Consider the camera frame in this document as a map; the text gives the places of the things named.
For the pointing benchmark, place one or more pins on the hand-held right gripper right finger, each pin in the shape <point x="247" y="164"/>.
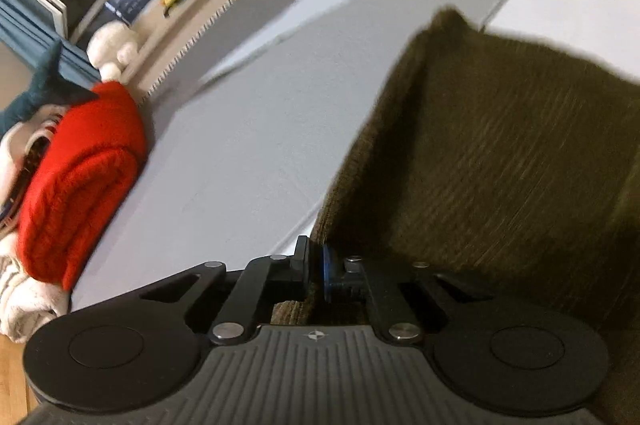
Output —
<point x="327" y="266"/>

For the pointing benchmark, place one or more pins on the cream fleece blanket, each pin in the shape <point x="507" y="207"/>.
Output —
<point x="25" y="305"/>

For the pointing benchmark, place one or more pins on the red folded blanket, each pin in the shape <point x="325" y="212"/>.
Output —
<point x="80" y="185"/>

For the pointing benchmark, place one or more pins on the grey bed sheet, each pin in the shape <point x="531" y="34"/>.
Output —
<point x="240" y="165"/>

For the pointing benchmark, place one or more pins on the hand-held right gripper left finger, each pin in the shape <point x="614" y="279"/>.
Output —
<point x="306" y="265"/>

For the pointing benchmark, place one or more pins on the white plush toy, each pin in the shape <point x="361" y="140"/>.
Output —
<point x="115" y="47"/>

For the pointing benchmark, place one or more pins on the blue curtain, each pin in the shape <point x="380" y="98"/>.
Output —
<point x="35" y="35"/>

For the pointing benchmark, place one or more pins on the blue shark plush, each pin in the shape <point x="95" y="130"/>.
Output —
<point x="45" y="90"/>

